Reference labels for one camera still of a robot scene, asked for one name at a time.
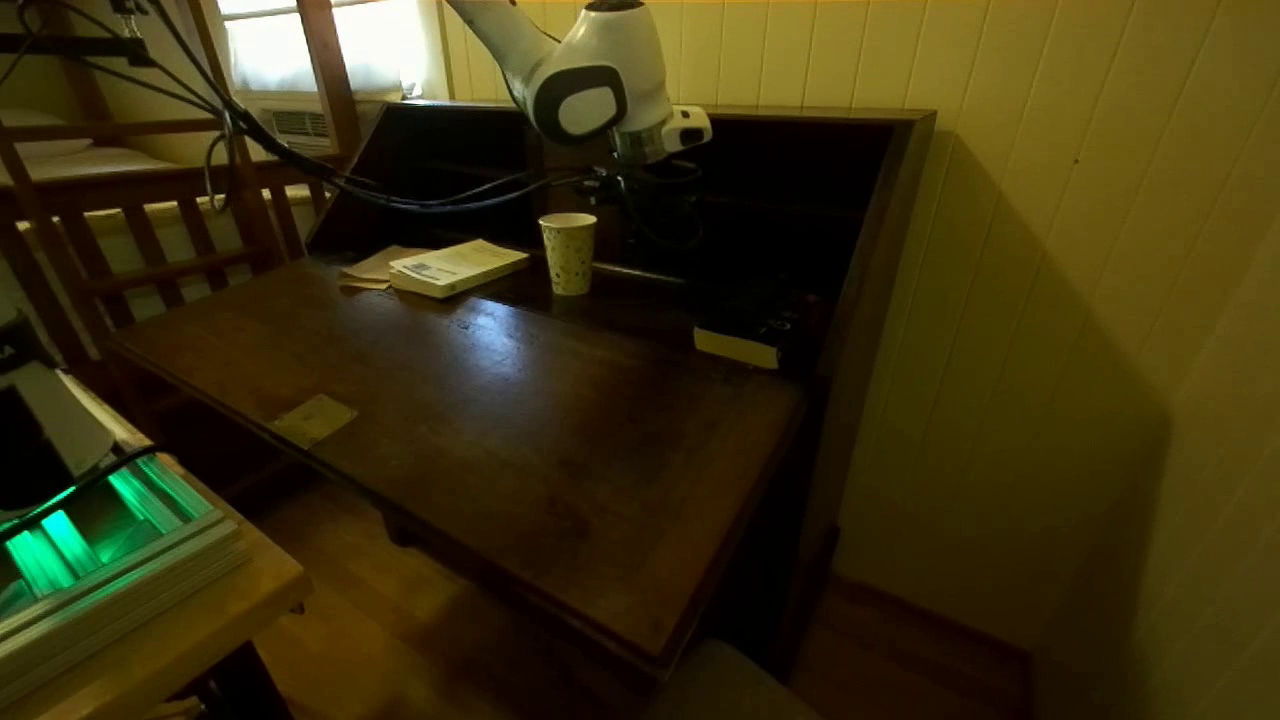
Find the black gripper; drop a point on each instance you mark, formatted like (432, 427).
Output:
(640, 193)

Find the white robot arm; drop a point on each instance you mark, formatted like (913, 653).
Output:
(601, 64)

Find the white paper cup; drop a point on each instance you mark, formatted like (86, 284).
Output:
(571, 252)

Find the black box with white label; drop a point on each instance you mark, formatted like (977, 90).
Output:
(734, 348)

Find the white paperback book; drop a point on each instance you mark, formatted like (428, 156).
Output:
(453, 264)

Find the dark wooden secretary desk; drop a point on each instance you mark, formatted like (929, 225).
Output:
(534, 427)

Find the brown paper envelope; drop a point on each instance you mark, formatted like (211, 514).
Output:
(366, 269)

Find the white air conditioner unit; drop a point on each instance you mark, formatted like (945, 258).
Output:
(298, 125)

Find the small paper tag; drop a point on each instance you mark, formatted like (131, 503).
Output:
(313, 423)

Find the green lit control box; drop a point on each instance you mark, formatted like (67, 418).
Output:
(120, 532)

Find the window with wooden frame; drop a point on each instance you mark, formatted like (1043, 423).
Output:
(267, 47)

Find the wooden slatted frame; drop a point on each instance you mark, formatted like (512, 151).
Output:
(146, 180)

